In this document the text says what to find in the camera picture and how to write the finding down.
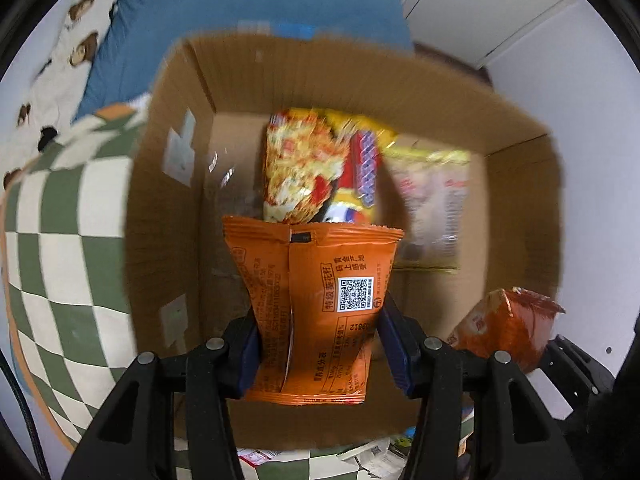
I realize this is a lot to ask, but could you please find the blue bed sheet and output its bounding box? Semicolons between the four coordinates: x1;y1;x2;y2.
75;0;413;116

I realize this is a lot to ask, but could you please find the clear yellow-edged snack packet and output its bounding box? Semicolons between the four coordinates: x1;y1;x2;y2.
385;147;473;273

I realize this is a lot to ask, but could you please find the white wardrobe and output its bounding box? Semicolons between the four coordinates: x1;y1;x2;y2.
400;0;586;68

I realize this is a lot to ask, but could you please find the orange snack packet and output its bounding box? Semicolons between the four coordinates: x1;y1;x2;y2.
447;287;566;373
221;215;405;406

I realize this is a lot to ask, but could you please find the green white checkered blanket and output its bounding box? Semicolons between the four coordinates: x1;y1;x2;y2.
0;102;151;451

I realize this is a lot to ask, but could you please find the bear print pillow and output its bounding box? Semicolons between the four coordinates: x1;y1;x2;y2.
0;0;121;186

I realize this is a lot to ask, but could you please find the black cable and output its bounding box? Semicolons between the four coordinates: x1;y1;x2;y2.
0;350;51;480

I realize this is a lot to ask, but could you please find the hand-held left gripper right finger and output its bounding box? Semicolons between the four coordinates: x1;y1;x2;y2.
377;294;583;480

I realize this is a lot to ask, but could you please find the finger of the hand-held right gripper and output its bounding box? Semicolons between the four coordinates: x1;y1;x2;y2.
530;337;608;421

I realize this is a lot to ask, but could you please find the yellow red noodle packet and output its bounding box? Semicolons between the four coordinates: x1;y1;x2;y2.
262;107;396;226

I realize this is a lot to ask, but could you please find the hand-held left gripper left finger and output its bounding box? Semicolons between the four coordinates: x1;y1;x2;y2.
62;310;262;480

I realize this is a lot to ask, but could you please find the red white packet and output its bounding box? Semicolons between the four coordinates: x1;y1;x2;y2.
237;447;281;468

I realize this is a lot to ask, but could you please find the brown cardboard box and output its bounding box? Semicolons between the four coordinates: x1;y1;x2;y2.
125;35;566;448

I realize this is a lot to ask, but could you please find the white printed packet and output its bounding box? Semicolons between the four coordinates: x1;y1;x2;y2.
337;437;416;480

